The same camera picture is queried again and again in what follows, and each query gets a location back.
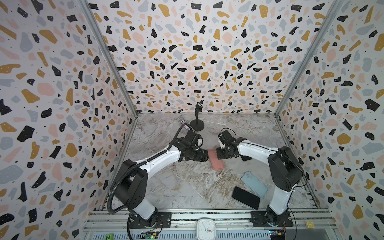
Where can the circuit board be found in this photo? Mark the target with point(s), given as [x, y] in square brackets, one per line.
[277, 235]
[149, 235]

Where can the pink phone case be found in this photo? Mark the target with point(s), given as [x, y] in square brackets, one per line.
[216, 163]

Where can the black phone near front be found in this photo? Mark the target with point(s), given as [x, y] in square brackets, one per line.
[246, 198]

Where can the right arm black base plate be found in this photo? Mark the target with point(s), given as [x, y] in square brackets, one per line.
[265, 219]

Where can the yellow sticker tag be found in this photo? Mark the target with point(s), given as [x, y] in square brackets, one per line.
[310, 225]

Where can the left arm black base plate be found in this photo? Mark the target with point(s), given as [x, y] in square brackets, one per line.
[158, 220]

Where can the white square clock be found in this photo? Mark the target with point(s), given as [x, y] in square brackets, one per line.
[206, 229]

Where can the black phone stand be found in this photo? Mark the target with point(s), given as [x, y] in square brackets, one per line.
[197, 124]

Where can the light blue phone case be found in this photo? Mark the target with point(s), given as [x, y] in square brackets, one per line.
[254, 184]

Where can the black phone case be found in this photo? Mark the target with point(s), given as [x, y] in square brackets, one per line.
[245, 158]

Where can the left circuit board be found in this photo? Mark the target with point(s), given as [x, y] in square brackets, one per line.
[149, 235]

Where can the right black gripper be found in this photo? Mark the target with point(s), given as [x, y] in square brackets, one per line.
[225, 150]

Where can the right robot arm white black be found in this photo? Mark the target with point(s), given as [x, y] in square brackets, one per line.
[285, 169]

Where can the green label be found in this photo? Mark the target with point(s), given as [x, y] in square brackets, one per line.
[109, 237]

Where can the right circuit board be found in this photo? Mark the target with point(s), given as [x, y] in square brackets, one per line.
[277, 235]

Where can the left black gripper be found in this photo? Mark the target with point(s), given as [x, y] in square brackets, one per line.
[200, 158]

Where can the purple glitter tube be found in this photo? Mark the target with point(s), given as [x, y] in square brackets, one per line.
[184, 124]

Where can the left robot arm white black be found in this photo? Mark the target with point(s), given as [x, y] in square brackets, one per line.
[128, 190]

